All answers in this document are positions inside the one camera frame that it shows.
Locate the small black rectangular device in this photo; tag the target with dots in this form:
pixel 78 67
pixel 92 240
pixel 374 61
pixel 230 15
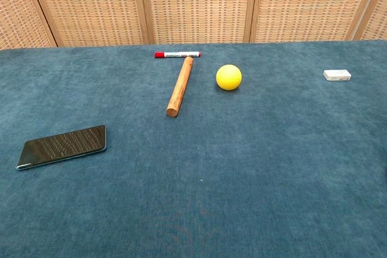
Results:
pixel 62 146

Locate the wooden cylindrical stick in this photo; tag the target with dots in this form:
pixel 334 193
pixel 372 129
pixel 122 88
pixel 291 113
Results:
pixel 180 86

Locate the blue table cloth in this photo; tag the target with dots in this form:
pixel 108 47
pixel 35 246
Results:
pixel 193 155

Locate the yellow ball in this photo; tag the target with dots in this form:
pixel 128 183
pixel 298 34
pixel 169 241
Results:
pixel 228 77

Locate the red and white marker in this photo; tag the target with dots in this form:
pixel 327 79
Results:
pixel 177 54

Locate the woven rattan folding screen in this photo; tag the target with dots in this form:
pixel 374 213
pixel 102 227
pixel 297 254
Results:
pixel 193 4

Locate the white eraser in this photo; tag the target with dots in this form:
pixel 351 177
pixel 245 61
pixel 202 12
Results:
pixel 337 75

